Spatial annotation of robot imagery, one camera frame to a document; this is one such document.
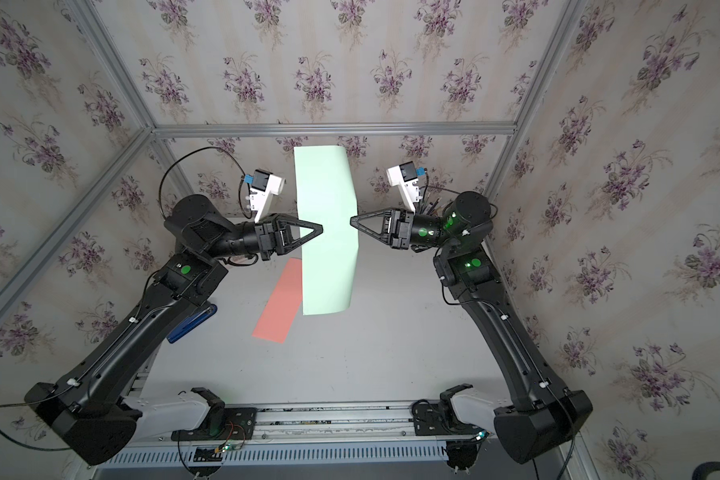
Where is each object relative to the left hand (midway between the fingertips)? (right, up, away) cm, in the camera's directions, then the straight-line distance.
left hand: (320, 236), depth 51 cm
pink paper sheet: (-19, -22, +45) cm, 53 cm away
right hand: (+7, +1, 0) cm, 7 cm away
